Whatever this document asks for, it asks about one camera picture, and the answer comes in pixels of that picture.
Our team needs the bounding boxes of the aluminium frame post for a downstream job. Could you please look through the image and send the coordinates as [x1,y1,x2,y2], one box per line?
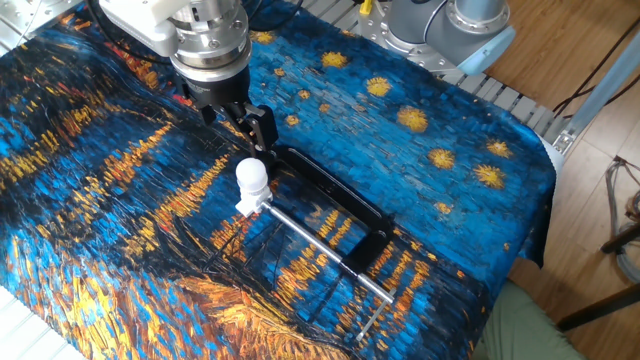
[552,29,640,156]

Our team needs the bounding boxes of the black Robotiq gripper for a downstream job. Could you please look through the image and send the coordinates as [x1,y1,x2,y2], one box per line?
[172,63,280,157]

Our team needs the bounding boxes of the green trousers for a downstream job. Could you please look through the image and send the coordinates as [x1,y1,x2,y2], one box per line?
[472,279,586,360]

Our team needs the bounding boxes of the dark furniture leg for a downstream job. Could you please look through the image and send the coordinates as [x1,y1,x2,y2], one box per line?
[557,219,640,332]

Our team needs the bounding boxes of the white wrist mounted box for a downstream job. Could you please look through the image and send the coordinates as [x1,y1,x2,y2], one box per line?
[98,0,194,57]

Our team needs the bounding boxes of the black floor cable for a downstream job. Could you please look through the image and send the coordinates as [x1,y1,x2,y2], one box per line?
[552,17,640,119]

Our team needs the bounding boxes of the starry night painted tablecloth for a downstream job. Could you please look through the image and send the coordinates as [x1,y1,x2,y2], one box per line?
[0,0,559,360]

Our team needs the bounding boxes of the white light bulb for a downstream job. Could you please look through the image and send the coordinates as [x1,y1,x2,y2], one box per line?
[234,157,274,199]

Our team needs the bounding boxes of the grey hose bundle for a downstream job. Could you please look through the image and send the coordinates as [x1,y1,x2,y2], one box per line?
[604,154,640,284]

